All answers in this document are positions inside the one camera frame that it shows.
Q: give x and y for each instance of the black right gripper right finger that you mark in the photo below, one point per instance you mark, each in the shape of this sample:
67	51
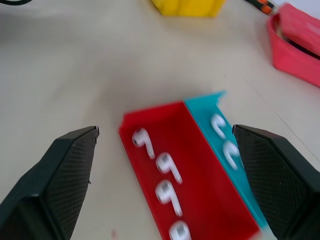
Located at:
280	180

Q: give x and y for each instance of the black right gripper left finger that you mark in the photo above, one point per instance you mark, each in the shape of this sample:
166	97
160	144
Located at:
47	185

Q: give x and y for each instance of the pink plastic bin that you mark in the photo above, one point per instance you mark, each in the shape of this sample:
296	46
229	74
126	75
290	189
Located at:
290	57

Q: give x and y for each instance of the yellow plastic bin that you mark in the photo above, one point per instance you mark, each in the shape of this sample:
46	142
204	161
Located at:
190	7

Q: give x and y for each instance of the white earbud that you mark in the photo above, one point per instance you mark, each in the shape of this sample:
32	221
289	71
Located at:
218	124
144	141
168	197
168	166
230	155
180	231

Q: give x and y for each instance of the teal plastic tray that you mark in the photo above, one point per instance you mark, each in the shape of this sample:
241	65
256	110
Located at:
220	130

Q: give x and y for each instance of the red plastic tray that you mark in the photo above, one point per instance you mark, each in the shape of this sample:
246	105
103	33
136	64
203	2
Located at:
200	175

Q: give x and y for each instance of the pink pouch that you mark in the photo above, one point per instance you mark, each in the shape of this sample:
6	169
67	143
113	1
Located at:
301	27

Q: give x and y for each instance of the orange black tool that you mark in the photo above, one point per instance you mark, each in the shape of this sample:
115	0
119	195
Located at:
262	5

